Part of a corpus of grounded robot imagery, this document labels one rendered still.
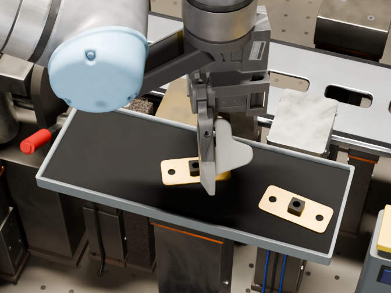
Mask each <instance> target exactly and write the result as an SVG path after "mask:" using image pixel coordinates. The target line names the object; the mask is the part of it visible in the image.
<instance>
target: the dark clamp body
mask: <svg viewBox="0 0 391 293"><path fill-rule="evenodd" d="M72 109H73V107H71V106H70V107H69V108H68V110H67V112H66V113H69V114H70V113H71V111H72ZM84 201H85V203H84V205H83V207H82V208H83V214H84V220H85V224H86V230H87V236H88V242H89V246H90V250H89V252H88V258H90V259H94V260H98V261H100V262H101V267H100V270H99V271H97V276H99V277H101V276H103V275H104V272H103V271H102V268H103V264H104V263H108V264H111V265H114V266H118V267H122V268H125V267H126V261H127V258H128V252H127V242H126V233H125V224H124V218H123V210H122V209H118V208H114V207H111V206H107V205H103V204H100V203H96V202H93V201H88V200H86V199H85V200H84Z"/></svg>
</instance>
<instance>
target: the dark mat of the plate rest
mask: <svg viewBox="0 0 391 293"><path fill-rule="evenodd" d="M250 147H251V148H252V150H253V158H252V160H251V162H250V163H248V164H246V165H244V166H240V167H238V168H235V169H232V170H231V171H230V172H231V179H230V180H226V181H216V182H215V195H209V194H208V193H207V191H206V190H205V188H204V187H203V185H202V184H201V183H197V184H186V185H174V186H165V185H164V184H163V179H162V170H161V162H162V161H164V160H173V159H185V158H197V157H198V142H197V133H196V132H193V131H189V130H185V129H182V128H177V127H173V126H169V125H165V124H162V123H157V122H153V121H150V120H146V119H141V118H138V117H134V116H129V115H125V114H122V113H118V112H113V111H110V112H102V113H93V112H85V111H82V110H77V112H76V114H75V116H74V118H73V119H72V121H71V123H70V124H69V127H68V128H67V130H66V132H65V134H64V136H63V137H62V139H61V141H60V143H59V145H58V147H57V149H56V150H55V152H54V154H53V156H52V158H51V160H50V161H49V163H48V165H47V167H46V169H45V170H44V172H43V174H42V177H45V178H49V179H51V180H56V181H60V182H63V183H66V184H70V185H75V186H77V187H81V188H85V189H88V190H92V191H96V192H100V193H103V194H107V195H111V196H115V197H118V198H122V199H126V200H129V201H133V202H137V203H141V204H143V205H148V206H152V207H155V208H158V209H162V210H167V211H169V212H173V213H177V214H180V215H184V216H188V217H192V218H195V219H199V220H203V221H207V222H210V223H214V224H218V225H221V226H225V227H228V228H233V229H235V230H240V231H244V232H247V233H250V234H254V235H259V236H261V237H265V238H269V239H272V240H276V241H280V242H284V243H287V244H291V245H295V246H299V247H302V248H306V249H310V250H313V251H317V252H320V253H325V254H329V250H330V246H331V243H332V239H333V235H334V232H335V228H336V224H337V220H338V217H339V213H340V208H341V205H342V202H343V197H344V193H345V190H346V186H347V182H348V179H349V175H350V171H349V170H345V169H340V168H337V167H333V166H328V165H324V164H321V163H317V162H312V161H309V160H305V159H300V158H296V157H293V156H289V155H284V154H281V153H277V152H272V151H268V150H265V149H261V148H257V147H254V146H250ZM271 185H273V186H276V187H278V188H281V189H283V190H286V191H289V192H291V193H294V194H296V195H299V196H301V197H303V198H307V199H309V200H311V201H314V202H316V203H319V204H321V205H324V206H327V207H329V208H331V209H332V210H333V215H332V217H331V219H330V222H329V224H328V226H327V228H326V230H325V232H324V233H322V234H319V233H316V232H314V231H311V230H309V229H307V228H304V227H302V226H299V225H296V224H294V223H291V222H289V221H287V220H284V219H281V218H279V217H276V216H274V215H272V214H269V213H267V212H264V211H262V210H260V209H259V203H260V201H261V199H262V197H263V196H264V194H265V192H266V190H267V188H268V187H269V186H271Z"/></svg>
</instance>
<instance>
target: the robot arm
mask: <svg viewBox="0 0 391 293"><path fill-rule="evenodd" d="M149 1H150V0H0V52H1V53H4V54H7V55H10V56H13V57H16V58H19V59H22V60H25V61H28V62H31V63H34V64H36V65H39V66H42V67H46V68H48V74H49V81H50V85H51V88H52V90H53V92H54V93H55V94H56V96H57V97H58V98H62V99H63V100H64V101H65V102H66V103H67V104H68V105H69V106H71V107H73V108H75V109H78V110H82V111H85V112H93V113H102V112H110V111H113V110H117V109H119V108H122V107H124V106H126V105H127V104H128V103H130V102H131V101H132V100H134V99H137V98H139V97H141V96H143V95H145V94H147V93H149V92H151V91H153V90H155V89H157V88H159V87H161V86H163V85H166V84H168V83H170V82H172V81H174V80H176V79H178V78H180V77H183V76H185V75H186V88H187V97H190V104H191V111H192V114H196V113H197V142H198V160H199V167H200V183H201V184H202V185H203V187H204V188H205V190H206V191H207V193H208V194H209V195H215V177H216V176H217V175H219V174H221V173H224V172H226V171H229V170H232V169H235V168H238V167H240V166H244V165H246V164H248V163H250V162H251V160H252V158H253V150H252V148H251V147H250V146H249V145H246V144H244V143H241V142H238V141H236V140H235V139H234V138H233V137H232V128H231V125H230V123H229V122H228V121H227V120H226V119H224V118H216V119H213V112H214V113H218V112H230V113H234V112H246V117H247V116H259V115H267V108H268V98H269V86H270V80H269V74H268V58H269V46H270V39H271V27H270V24H269V21H268V18H267V13H266V8H265V6H257V3H258V0H181V7H182V21H183V28H181V29H179V30H177V31H175V32H173V33H171V34H169V35H167V36H165V37H163V38H161V39H159V40H157V41H155V42H153V43H151V44H148V41H147V35H148V12H149ZM254 24H256V26H254ZM264 92H265V99H264ZM263 103H264V106H263ZM214 127H215V142H216V144H215V145H214V132H213V128H214Z"/></svg>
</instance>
